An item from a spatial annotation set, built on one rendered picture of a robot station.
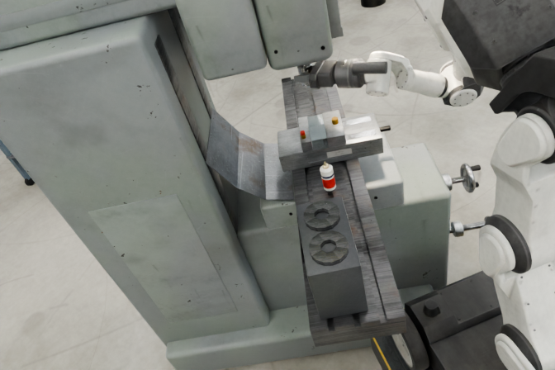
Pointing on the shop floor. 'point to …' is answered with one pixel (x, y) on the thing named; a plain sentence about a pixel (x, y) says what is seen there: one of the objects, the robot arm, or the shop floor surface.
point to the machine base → (264, 341)
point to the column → (135, 168)
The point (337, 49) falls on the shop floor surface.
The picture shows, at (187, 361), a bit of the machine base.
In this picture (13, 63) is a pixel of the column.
